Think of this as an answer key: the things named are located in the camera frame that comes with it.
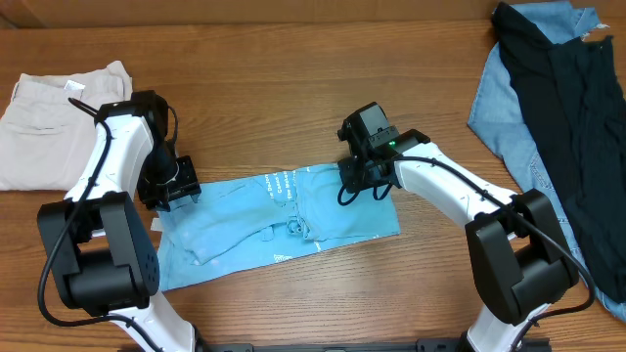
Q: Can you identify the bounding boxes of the folded beige trousers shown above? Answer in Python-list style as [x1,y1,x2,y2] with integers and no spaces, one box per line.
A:
[1,61,132,191]

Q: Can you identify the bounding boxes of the light blue printed t-shirt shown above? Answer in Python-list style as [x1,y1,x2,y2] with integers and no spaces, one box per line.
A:
[157,163,400,291]

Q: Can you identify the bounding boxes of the blue denim garment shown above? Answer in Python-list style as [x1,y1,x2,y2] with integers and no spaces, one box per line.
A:
[468,1,625,318]

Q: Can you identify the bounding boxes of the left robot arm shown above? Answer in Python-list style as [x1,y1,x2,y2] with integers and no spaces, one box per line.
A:
[37,90,208,351]

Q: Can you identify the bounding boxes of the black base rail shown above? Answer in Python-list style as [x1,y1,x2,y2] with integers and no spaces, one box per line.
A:
[119,336,553,352]

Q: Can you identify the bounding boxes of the black garment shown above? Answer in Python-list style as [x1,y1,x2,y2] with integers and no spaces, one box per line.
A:
[492,2,625,303]

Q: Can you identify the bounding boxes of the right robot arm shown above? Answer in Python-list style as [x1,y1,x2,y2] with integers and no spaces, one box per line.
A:
[337,103,579,351]

